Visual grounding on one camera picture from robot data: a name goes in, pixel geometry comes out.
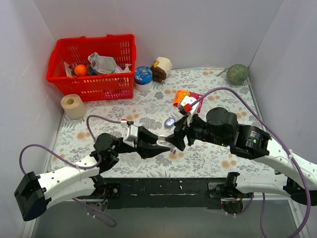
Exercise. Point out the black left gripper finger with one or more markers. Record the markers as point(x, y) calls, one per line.
point(146, 137)
point(150, 151)

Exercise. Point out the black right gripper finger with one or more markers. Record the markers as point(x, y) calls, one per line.
point(181, 127)
point(177, 140)

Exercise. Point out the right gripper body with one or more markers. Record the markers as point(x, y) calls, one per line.
point(184, 131)

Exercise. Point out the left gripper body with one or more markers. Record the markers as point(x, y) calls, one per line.
point(139, 139)

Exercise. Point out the white clip earbud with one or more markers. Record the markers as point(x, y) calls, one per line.
point(165, 143)

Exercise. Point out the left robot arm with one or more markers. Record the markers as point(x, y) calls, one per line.
point(36, 193)

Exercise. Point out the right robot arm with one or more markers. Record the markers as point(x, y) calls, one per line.
point(249, 142)

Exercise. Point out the purple earbud charging case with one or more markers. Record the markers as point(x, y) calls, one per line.
point(169, 123)

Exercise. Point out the floral table mat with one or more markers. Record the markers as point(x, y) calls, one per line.
point(151, 109)

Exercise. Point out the beige paper roll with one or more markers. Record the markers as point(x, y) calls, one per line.
point(73, 106)

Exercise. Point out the blue white cup container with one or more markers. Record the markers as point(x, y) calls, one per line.
point(143, 79)

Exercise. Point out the brown white plush toy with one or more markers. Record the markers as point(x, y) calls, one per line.
point(160, 68)

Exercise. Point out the green melon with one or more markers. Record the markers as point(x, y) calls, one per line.
point(237, 74)

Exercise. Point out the white pump bottle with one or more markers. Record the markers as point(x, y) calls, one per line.
point(127, 68)

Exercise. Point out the red plastic shopping basket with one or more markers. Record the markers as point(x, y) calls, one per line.
point(72, 73)

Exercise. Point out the grey crumpled bag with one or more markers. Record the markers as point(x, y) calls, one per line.
point(102, 64)

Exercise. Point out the orange fruit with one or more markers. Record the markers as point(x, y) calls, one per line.
point(80, 70)

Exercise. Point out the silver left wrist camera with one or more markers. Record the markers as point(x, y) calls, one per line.
point(130, 135)

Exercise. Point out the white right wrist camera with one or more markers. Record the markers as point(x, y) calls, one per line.
point(187, 109)

